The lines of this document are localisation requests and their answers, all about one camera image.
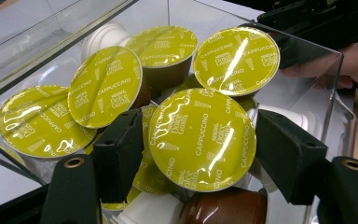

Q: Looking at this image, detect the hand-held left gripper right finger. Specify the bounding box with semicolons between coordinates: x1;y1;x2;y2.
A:
255;109;329;205

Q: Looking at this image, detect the clear plastic box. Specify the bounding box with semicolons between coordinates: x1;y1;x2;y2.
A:
0;0;358;224

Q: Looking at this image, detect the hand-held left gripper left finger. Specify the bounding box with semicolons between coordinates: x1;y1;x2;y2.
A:
91;108;144;203

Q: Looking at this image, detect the pile of coffee capsules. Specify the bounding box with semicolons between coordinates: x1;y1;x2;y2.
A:
0;21;318;224

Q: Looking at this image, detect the yellow cappuccino capsule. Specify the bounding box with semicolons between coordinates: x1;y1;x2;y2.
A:
148;88;257;193

